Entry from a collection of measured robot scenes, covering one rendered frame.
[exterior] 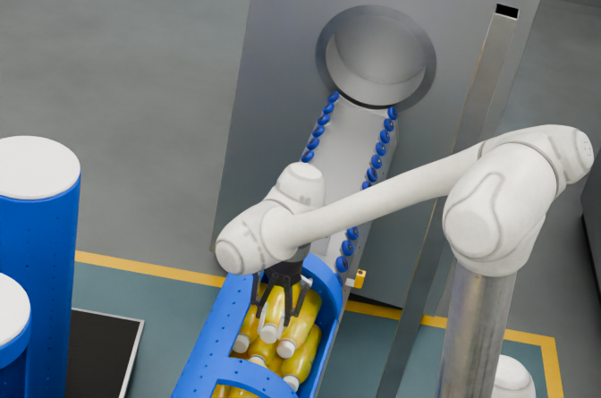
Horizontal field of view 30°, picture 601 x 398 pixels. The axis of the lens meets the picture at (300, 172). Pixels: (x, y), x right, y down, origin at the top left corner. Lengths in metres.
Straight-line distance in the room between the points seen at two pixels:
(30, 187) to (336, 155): 1.00
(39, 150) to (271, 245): 1.20
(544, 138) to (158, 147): 3.30
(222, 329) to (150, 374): 1.57
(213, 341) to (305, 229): 0.44
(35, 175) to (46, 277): 0.30
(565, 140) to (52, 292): 1.78
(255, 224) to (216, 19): 4.03
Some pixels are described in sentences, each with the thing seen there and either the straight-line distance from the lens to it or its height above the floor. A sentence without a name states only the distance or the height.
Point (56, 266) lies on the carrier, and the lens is 3.18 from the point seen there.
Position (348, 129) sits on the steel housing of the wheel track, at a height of 0.93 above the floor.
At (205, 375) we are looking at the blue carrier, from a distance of 2.32.
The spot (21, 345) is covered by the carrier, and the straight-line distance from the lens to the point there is 2.66.
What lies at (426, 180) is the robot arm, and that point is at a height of 1.74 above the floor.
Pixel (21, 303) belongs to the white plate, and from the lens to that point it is 2.69.
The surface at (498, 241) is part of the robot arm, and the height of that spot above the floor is 1.87.
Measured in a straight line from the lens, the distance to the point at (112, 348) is 3.84.
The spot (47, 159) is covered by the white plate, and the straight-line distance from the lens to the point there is 3.13.
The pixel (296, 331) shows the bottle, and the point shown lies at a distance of 2.57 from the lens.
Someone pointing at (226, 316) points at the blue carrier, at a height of 1.21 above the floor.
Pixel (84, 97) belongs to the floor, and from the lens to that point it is 5.30.
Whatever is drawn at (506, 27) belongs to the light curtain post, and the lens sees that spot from 2.82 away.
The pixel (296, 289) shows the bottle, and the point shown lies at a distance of 2.61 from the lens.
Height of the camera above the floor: 2.88
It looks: 35 degrees down
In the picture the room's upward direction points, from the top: 12 degrees clockwise
